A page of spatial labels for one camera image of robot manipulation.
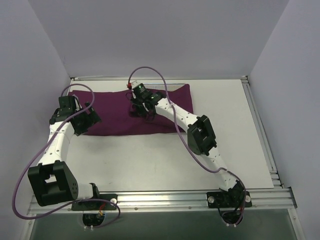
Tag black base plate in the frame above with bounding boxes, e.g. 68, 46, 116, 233
71, 193, 118, 211
206, 190, 244, 209

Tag purple cloth wrap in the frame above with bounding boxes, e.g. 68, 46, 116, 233
68, 84, 194, 136

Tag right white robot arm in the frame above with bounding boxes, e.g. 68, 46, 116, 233
127, 81, 247, 207

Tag wire mesh instrument tray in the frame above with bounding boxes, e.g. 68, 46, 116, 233
145, 83, 185, 92

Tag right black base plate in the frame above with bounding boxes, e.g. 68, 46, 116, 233
206, 190, 244, 209

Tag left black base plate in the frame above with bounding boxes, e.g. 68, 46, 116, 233
71, 193, 118, 211

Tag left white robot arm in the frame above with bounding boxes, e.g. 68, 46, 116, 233
27, 95, 101, 210

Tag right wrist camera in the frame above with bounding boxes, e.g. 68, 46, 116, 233
127, 80, 140, 90

